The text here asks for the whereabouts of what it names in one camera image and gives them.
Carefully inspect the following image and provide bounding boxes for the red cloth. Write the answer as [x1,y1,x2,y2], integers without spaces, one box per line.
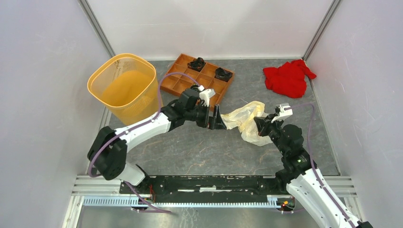
[262,59,317,99]

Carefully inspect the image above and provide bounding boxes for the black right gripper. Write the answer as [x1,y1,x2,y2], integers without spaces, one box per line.
[253,113,288,155]

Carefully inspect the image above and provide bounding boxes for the yellow mesh trash bin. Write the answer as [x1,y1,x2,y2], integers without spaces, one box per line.
[87,53,160,125]

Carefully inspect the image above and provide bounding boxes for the black rolled strap rear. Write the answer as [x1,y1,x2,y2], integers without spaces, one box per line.
[187,57,207,72]

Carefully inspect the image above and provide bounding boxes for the cream plastic trash bag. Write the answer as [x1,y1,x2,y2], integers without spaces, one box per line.
[221,101,272,146]

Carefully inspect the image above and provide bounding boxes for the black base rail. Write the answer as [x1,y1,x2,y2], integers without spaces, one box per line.
[134,175,288,203]

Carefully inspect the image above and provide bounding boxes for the black rolled strap right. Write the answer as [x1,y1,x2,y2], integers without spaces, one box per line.
[214,67,234,83]

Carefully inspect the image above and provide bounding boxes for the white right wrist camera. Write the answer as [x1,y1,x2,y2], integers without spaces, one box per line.
[271,103,293,123]

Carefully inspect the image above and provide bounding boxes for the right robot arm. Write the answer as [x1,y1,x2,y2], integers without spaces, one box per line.
[254,114,372,228]

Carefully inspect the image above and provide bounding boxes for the black rolled strap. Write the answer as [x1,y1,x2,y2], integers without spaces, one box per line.
[187,57,207,72]
[214,67,234,83]

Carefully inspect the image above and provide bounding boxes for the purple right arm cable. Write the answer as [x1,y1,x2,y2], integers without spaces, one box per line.
[283,102,358,228]

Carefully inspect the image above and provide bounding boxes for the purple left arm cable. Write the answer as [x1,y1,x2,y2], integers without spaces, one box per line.
[87,72,202,215]

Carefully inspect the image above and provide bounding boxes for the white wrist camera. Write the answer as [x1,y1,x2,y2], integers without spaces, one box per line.
[271,103,293,123]
[197,85,216,107]

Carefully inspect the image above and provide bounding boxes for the orange compartment tray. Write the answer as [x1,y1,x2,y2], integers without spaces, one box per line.
[161,54,235,111]

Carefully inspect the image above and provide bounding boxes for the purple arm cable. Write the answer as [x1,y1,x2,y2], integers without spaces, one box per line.
[87,72,202,215]
[283,102,358,228]

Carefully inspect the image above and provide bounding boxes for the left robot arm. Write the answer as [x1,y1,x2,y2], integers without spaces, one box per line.
[87,86,227,194]

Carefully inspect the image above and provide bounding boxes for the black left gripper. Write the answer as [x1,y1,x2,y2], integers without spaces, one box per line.
[184,103,226,130]

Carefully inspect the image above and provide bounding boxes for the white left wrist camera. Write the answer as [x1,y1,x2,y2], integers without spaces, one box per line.
[197,85,216,107]

